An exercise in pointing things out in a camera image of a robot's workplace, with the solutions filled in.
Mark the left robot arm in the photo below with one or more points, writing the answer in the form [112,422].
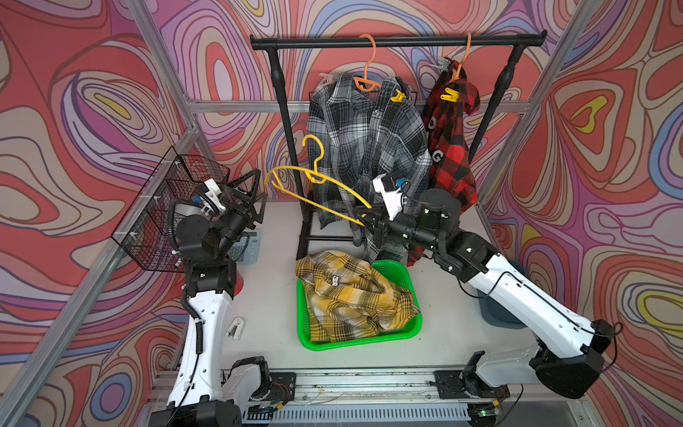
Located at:
[202,231]

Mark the grey plaid long-sleeve shirt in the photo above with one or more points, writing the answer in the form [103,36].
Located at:
[366,135]

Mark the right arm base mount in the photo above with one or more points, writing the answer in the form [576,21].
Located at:
[455,385]

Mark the black wire basket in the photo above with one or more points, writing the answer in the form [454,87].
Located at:
[143,233]

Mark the orange hanger with red shirt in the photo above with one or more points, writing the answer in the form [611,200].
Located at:
[463,56]

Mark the light blue desk calculator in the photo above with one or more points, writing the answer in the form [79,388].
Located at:
[247,249]

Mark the grey tape roll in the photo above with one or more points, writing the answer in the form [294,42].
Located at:
[184,210]

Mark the yellow clothespin on red shirt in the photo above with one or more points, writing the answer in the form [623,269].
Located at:
[450,95]

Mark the yellow plaid long-sleeve shirt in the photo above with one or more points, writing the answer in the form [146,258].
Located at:
[365,304]

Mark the white clothespin on table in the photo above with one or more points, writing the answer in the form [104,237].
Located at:
[236,328]

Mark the green plastic basket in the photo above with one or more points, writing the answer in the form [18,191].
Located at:
[395,272]

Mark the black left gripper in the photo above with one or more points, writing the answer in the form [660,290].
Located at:
[243,214]

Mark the red plaid long-sleeve shirt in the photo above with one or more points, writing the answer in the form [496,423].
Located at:
[444,123]

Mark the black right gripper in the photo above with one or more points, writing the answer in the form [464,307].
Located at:
[375,215]

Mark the black clothes rack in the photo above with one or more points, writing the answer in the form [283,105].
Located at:
[389,250]

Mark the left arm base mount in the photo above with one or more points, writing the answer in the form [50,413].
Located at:
[281,389]

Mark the dark teal bin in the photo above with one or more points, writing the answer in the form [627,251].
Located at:
[496,315]

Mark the orange hanger with grey shirt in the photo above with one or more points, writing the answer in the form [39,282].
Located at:
[367,64]

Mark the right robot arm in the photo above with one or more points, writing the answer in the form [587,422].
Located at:
[567,357]

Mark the red plastic cup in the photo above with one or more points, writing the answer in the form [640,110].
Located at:
[239,283]

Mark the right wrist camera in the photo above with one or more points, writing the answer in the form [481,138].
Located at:
[393,190]

